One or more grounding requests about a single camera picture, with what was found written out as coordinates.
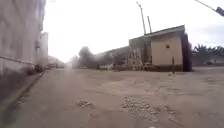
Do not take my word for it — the long low building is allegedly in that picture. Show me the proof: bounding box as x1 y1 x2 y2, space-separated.
94 45 131 71

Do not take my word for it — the dark tree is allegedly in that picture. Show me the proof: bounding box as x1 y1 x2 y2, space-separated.
77 45 96 70

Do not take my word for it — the grey-brown dirt road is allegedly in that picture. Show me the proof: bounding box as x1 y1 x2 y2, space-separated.
0 65 224 128

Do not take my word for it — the tall leaning pole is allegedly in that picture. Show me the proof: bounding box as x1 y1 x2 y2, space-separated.
135 1 147 36

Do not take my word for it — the short pole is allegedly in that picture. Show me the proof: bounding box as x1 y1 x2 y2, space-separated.
146 15 153 35

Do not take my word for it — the cream building with dark roof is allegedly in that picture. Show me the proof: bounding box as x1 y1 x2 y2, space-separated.
128 24 193 73

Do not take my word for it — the grey kerb strip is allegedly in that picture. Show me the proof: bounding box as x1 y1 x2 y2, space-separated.
0 71 46 112

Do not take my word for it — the row of trees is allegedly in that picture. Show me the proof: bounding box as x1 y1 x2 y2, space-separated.
191 43 224 67

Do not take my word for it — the tall grey building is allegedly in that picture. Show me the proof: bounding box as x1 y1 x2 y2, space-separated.
0 0 48 80

